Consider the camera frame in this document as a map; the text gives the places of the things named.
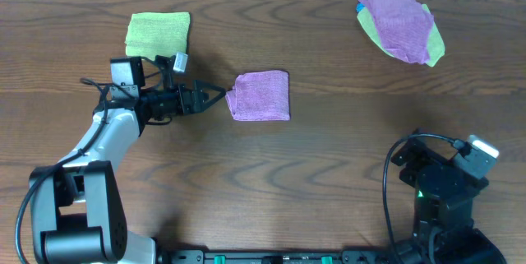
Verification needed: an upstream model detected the purple microfiber cloth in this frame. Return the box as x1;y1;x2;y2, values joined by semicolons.
225;70;290;122

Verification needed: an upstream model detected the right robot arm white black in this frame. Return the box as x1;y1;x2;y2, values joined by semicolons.
385;130;505;264

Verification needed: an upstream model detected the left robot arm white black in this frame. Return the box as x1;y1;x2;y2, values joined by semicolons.
19;81;226;263

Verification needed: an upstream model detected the folded green cloth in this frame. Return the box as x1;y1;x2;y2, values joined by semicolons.
125;12;191;59

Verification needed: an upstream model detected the crumpled purple cloth on pile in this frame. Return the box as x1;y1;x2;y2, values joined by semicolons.
358;0;434;64

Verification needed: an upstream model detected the blue cloth under pile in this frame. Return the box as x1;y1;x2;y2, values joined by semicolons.
356;3;364;13

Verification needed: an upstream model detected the right black camera cable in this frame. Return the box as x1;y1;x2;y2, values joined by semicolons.
381;132;465;264

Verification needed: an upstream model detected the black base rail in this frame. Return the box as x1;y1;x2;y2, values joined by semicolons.
155;249;395;264

